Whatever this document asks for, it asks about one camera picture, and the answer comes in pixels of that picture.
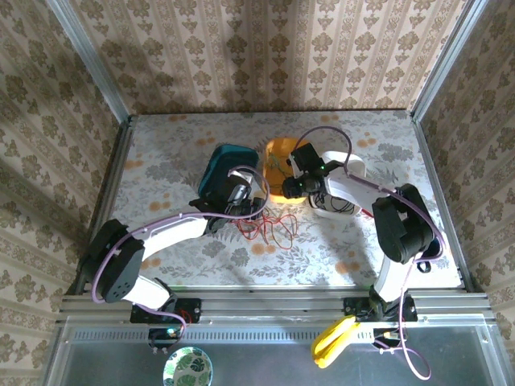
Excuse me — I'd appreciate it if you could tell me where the green cable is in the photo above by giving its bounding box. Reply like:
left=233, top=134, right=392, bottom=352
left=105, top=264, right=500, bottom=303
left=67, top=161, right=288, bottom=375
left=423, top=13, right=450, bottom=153
left=266, top=152, right=295, bottom=191

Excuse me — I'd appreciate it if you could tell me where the red cable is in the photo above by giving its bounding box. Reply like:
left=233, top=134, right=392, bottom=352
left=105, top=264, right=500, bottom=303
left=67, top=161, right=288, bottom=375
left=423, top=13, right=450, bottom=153
left=234, top=207, right=374, bottom=249

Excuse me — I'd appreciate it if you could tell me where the orange plastic bin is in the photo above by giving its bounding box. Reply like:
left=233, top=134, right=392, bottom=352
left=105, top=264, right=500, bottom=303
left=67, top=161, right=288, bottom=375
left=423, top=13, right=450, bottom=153
left=262, top=137, right=311, bottom=206

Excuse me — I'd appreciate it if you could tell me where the white plastic bin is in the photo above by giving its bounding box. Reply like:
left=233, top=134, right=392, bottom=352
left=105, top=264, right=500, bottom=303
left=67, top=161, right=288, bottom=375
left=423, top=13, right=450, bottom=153
left=309, top=150, right=368, bottom=220

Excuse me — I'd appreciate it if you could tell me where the teal plastic bin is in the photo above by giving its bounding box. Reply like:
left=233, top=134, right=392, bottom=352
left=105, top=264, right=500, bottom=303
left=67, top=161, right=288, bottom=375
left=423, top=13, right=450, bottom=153
left=198, top=144, right=261, bottom=203

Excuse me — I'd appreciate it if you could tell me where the metal tray shelf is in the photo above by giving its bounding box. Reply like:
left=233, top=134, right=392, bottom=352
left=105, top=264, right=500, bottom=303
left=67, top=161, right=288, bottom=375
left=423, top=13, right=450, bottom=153
left=39, top=316, right=513, bottom=386

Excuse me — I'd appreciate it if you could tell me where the yellow bundle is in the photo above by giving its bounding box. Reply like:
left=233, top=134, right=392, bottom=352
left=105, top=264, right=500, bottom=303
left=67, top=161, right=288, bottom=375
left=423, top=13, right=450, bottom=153
left=311, top=315, right=362, bottom=369

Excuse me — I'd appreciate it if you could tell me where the leaf pattern bowl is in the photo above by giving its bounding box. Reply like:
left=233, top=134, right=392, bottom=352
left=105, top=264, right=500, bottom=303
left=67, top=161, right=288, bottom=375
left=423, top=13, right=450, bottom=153
left=163, top=347, right=213, bottom=386

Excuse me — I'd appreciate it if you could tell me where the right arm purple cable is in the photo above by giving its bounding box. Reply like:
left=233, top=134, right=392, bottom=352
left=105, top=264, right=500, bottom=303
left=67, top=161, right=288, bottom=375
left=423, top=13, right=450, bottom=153
left=299, top=125, right=447, bottom=381

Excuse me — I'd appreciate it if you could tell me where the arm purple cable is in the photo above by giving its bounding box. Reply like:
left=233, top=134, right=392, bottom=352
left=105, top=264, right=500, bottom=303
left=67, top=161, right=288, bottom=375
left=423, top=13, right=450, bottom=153
left=299, top=125, right=447, bottom=381
left=91, top=165, right=272, bottom=339

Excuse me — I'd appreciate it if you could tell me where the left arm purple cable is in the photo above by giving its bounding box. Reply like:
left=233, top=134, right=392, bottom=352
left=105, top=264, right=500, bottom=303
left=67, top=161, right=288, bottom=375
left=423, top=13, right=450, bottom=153
left=91, top=165, right=272, bottom=339

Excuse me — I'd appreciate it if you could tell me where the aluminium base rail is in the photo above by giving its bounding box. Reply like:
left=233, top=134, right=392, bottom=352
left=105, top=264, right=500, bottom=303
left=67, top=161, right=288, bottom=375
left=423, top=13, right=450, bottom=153
left=58, top=287, right=495, bottom=323

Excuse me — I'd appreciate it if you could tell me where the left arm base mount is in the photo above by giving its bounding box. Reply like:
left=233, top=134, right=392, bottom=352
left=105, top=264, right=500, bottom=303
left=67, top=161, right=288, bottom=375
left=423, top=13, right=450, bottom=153
left=130, top=298, right=202, bottom=325

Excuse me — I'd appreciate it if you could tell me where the aluminium table side rail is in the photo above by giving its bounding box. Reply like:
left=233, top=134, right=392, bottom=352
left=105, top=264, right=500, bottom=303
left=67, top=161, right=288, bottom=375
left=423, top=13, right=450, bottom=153
left=409, top=114, right=484, bottom=294
left=66, top=115, right=137, bottom=295

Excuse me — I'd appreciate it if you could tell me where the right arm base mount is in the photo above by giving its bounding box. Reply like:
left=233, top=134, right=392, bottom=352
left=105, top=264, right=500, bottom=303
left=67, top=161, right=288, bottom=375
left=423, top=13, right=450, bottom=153
left=344, top=296, right=418, bottom=322

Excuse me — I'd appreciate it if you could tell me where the aluminium frame post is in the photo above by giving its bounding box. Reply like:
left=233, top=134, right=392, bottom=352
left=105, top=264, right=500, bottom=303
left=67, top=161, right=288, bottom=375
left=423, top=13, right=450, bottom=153
left=409, top=0, right=491, bottom=120
left=45, top=0, right=133, bottom=118

